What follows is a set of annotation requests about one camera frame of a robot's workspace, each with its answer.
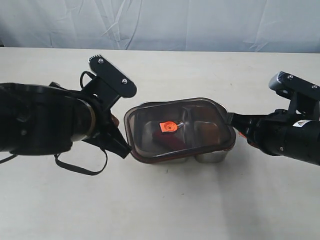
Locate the light blue backdrop cloth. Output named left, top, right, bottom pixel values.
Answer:
left=0, top=0, right=320, bottom=53

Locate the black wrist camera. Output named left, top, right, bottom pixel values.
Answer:
left=268, top=71, right=320, bottom=120
left=88, top=55, right=137, bottom=98

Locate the red toy sausage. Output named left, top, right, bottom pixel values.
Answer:
left=152, top=130, right=187, bottom=151

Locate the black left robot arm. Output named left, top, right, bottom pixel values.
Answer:
left=0, top=76, right=137, bottom=158

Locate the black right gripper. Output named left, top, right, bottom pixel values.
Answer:
left=228, top=109, right=320, bottom=165

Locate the yellow toy cheese wedge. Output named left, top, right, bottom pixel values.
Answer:
left=198, top=122, right=220, bottom=146

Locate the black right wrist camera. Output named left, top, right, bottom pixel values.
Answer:
left=268, top=71, right=320, bottom=120

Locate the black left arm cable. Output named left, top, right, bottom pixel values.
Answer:
left=0, top=70, right=109, bottom=176

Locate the steel two-compartment lunch box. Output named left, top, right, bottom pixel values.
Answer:
left=129, top=97, right=237, bottom=164

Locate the dark transparent lunch box lid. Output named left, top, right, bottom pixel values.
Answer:
left=123, top=96, right=237, bottom=165

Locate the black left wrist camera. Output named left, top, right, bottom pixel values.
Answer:
left=88, top=55, right=137, bottom=98

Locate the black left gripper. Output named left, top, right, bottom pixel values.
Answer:
left=79, top=74, right=132, bottom=159

